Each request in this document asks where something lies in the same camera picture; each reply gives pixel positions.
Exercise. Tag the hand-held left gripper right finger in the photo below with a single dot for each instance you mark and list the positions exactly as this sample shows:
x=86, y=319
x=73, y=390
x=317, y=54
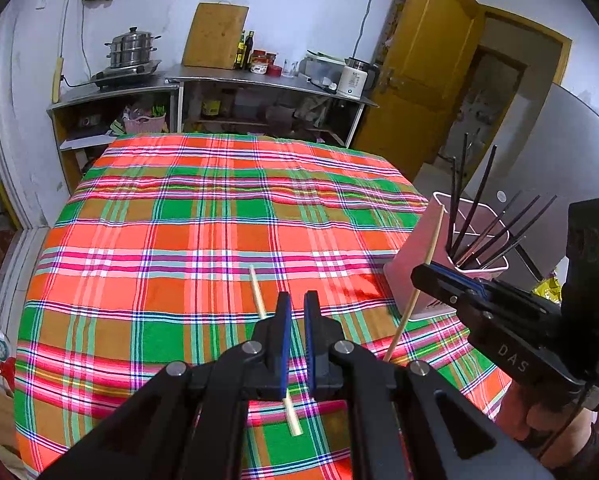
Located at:
x=310, y=347

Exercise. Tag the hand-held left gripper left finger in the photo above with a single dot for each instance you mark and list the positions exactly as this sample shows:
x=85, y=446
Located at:
x=282, y=340

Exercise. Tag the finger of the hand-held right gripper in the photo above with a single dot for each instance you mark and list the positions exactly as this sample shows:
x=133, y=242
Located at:
x=444, y=290
x=509, y=292

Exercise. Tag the light wooden chopstick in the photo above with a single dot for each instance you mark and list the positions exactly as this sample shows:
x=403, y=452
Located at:
x=257, y=292
x=404, y=317

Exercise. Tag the pink chopstick holder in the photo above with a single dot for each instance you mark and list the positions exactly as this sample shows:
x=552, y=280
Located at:
x=414, y=245

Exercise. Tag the bunch of black chopsticks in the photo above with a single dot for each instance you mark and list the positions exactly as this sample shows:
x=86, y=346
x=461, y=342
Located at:
x=479, y=195

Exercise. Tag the person's right hand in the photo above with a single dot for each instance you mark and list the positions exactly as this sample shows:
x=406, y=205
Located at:
x=544, y=425

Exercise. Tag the yellow snack packet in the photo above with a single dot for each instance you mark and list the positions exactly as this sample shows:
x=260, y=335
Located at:
x=547, y=290

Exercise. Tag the grey refrigerator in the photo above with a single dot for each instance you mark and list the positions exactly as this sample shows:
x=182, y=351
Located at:
x=569, y=145

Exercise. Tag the colourful plaid cloth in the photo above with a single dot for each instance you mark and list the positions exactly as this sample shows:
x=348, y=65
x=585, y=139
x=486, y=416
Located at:
x=179, y=240

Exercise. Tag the white electric kettle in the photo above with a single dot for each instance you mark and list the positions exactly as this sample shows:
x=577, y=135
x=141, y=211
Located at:
x=354, y=80

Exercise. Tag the yellow wooden door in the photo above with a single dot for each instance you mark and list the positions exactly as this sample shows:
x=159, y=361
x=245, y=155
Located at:
x=429, y=60

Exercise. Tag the clear plastic container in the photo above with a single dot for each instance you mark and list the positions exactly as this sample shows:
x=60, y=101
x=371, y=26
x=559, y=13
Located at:
x=319, y=67

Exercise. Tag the pink plastic basket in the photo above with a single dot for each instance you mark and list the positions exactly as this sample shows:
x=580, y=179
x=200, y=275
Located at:
x=144, y=125

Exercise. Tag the steel kitchen table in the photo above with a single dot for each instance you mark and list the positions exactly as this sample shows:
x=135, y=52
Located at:
x=259, y=80

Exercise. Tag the red-lidded jars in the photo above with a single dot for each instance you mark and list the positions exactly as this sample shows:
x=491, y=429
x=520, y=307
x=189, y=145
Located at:
x=263, y=62

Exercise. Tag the yellow oil bottle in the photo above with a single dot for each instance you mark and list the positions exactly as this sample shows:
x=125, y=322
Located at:
x=240, y=55

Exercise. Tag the dark sauce bottle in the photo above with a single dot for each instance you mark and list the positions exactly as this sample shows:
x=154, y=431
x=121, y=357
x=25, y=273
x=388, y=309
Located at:
x=250, y=52

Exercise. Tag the cooktop stove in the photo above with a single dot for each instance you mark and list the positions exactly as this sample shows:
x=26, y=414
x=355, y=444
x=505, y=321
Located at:
x=124, y=75

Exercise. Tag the steel-topped cabinet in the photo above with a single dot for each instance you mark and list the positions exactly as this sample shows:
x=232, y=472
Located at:
x=79, y=105

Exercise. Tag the wooden cutting board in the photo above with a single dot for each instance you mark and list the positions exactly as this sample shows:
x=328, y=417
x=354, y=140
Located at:
x=214, y=35

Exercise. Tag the steel steamer pot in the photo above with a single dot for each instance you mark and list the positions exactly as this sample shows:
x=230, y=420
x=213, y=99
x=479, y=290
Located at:
x=132, y=50

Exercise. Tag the wooden rolling pin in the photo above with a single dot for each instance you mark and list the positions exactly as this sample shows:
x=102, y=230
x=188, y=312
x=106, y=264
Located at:
x=56, y=80

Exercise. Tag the yellow door frame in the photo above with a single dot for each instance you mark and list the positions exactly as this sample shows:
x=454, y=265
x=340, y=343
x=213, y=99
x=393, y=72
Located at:
x=544, y=35

